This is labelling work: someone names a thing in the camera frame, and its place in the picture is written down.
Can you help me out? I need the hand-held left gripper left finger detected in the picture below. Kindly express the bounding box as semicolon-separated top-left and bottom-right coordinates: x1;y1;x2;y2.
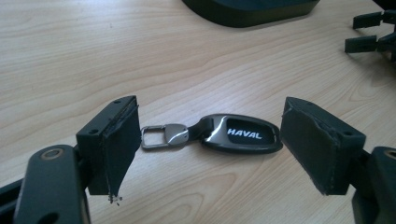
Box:
76;94;142;205

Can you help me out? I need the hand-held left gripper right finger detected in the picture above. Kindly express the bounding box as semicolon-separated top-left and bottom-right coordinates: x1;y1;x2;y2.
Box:
279;96;367;196

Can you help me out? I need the black car key fob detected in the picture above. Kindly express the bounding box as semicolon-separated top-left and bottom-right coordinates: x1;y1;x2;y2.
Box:
140;113;284;155

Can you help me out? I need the dark green tray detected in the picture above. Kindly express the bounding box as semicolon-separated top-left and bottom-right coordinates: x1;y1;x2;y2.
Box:
181;0;321;29

